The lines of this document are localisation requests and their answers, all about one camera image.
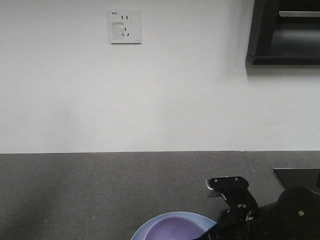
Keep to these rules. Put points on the white wall socket left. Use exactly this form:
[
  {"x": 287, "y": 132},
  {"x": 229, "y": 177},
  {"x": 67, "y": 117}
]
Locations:
[{"x": 125, "y": 26}]

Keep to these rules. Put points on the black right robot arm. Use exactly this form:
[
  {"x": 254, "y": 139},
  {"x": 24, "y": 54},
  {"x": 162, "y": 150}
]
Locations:
[{"x": 294, "y": 216}]

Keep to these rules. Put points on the black glass cooktop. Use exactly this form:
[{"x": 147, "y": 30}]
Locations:
[{"x": 308, "y": 178}]

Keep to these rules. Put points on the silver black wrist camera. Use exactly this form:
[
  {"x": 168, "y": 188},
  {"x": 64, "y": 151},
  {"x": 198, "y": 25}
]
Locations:
[{"x": 219, "y": 185}]

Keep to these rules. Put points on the light blue plate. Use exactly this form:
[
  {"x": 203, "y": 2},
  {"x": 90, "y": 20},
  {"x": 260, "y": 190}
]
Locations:
[{"x": 204, "y": 222}]

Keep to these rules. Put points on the purple plastic bowl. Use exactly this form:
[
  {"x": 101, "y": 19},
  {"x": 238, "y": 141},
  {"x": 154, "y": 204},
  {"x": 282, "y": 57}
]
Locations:
[{"x": 174, "y": 228}]

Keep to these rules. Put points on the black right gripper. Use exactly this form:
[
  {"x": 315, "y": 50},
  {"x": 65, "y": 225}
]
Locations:
[{"x": 239, "y": 221}]

